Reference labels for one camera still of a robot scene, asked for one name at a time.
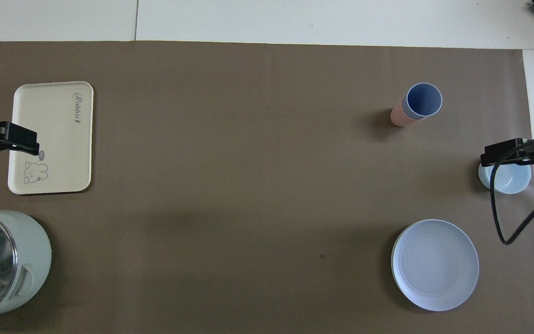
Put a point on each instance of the blue plastic cup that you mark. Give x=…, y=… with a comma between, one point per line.
x=423, y=99

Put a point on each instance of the pink plastic cup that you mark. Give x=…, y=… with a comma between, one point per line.
x=399, y=118

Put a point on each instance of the cream tray with rabbit print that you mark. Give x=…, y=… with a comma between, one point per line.
x=54, y=139

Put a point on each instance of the light blue bowl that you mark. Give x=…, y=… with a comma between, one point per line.
x=512, y=178

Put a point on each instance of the pale green electric pot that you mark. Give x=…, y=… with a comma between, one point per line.
x=35, y=260

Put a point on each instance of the light blue plate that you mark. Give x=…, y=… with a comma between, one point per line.
x=434, y=264

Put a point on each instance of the brown table mat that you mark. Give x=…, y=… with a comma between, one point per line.
x=248, y=185

